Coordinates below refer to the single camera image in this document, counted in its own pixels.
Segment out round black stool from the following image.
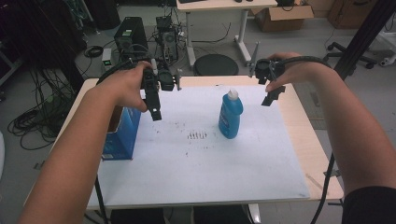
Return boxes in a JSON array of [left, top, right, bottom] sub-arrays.
[[192, 53, 240, 77]]

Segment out closed brown cardboard box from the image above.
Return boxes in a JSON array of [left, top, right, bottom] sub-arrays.
[[326, 0, 379, 31]]

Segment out blue cardboard box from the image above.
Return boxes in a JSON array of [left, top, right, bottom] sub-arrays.
[[101, 105, 143, 161]]

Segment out open computer tower with fan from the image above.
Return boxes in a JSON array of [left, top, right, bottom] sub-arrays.
[[154, 15, 180, 63]]

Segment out grey floor mat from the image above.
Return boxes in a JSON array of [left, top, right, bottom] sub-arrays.
[[293, 81, 326, 131]]

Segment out person's left leg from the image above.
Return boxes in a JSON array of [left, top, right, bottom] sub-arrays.
[[110, 207, 166, 224]]

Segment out small white device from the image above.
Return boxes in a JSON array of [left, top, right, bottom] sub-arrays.
[[101, 48, 113, 71]]

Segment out black cable bundle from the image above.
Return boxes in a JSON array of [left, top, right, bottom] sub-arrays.
[[7, 66, 78, 152]]

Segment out black computer tower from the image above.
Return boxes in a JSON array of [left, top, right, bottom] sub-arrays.
[[113, 16, 149, 63]]

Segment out person's black sleeve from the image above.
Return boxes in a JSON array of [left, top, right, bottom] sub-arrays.
[[341, 186, 396, 224]]

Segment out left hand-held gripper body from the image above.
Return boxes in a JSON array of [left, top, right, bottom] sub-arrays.
[[139, 57, 184, 94]]

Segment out white desk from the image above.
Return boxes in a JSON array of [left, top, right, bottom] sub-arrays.
[[176, 0, 278, 70]]

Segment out person's left hand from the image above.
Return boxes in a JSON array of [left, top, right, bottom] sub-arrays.
[[92, 60, 153, 114]]

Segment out left hand-held gripper cable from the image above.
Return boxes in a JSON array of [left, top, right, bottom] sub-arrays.
[[94, 57, 148, 224]]

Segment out right hand-held gripper cable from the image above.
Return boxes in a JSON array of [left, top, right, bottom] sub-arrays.
[[274, 55, 338, 224]]

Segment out blue bottle with white cap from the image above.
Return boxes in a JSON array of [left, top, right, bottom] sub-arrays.
[[218, 88, 245, 140]]

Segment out person's right leg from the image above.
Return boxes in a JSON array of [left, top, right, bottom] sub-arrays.
[[192, 204, 252, 224]]

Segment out open brown cardboard box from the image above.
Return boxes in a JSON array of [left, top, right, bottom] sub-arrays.
[[248, 4, 315, 33]]

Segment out white paper sheet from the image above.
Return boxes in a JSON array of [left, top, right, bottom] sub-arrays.
[[87, 83, 311, 209]]

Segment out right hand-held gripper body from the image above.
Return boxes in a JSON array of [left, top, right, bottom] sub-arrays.
[[247, 41, 286, 87]]

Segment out coiled black cable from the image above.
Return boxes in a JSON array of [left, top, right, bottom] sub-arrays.
[[83, 45, 105, 59]]

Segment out black metal beam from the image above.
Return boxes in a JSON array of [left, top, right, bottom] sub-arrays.
[[332, 0, 396, 82]]

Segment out hand-held gripper cable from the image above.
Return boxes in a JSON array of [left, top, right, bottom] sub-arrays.
[[274, 55, 338, 224], [94, 57, 148, 224]]

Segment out person's leg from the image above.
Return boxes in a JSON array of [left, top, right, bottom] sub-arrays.
[[192, 204, 252, 224], [110, 207, 166, 224]]

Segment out black office chair base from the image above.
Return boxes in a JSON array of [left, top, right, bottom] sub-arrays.
[[321, 41, 379, 70]]

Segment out person's right hand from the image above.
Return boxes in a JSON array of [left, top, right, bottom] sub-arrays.
[[265, 51, 332, 92]]

